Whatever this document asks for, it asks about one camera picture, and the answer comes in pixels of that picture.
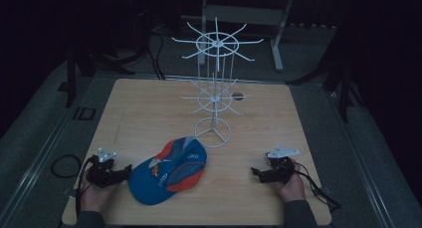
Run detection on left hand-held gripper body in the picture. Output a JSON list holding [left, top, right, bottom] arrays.
[[87, 147, 125, 189]]

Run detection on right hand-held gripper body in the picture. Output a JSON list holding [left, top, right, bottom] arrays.
[[258, 145, 301, 185]]

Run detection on blue and orange cap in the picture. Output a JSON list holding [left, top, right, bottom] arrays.
[[127, 136, 208, 206]]

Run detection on white wire display rack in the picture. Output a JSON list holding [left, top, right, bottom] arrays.
[[170, 16, 265, 149]]

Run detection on person's right hand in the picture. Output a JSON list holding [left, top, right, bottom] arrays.
[[272, 157, 307, 203]]

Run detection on person's left hand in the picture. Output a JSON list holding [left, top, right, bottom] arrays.
[[80, 170, 120, 214]]

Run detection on black rectangular floor plate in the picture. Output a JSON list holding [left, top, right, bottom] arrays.
[[73, 107, 98, 121]]

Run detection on black tripod stand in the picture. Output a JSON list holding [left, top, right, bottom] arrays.
[[286, 32, 365, 123], [65, 8, 136, 109]]

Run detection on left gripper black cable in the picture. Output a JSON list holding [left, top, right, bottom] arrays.
[[75, 155, 98, 219]]

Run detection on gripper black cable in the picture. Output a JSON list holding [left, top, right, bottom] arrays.
[[291, 159, 342, 213], [75, 155, 98, 219]]

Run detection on black cable loop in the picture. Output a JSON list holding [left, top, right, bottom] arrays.
[[50, 153, 83, 179]]

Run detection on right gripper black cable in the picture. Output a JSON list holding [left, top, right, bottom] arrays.
[[291, 159, 342, 213]]

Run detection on black floor cables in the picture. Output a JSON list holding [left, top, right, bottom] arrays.
[[138, 8, 167, 81]]

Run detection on grey metal table frame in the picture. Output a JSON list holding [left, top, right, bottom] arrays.
[[197, 0, 296, 73]]

